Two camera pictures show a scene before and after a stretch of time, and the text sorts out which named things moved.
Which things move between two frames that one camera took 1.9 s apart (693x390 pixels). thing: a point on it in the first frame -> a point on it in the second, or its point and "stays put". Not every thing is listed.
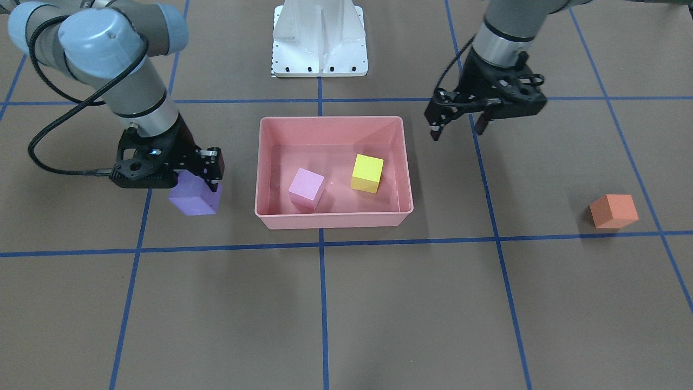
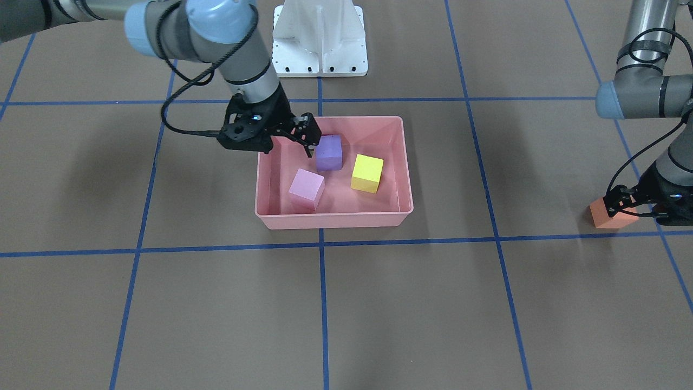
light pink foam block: x=307 y=188 stays put
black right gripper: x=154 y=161 -> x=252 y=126
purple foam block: x=194 y=196 -> x=328 y=154
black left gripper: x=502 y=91 -> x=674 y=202
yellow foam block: x=366 y=174 stays put
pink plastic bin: x=332 y=171 stays put
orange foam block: x=613 y=211 stays put
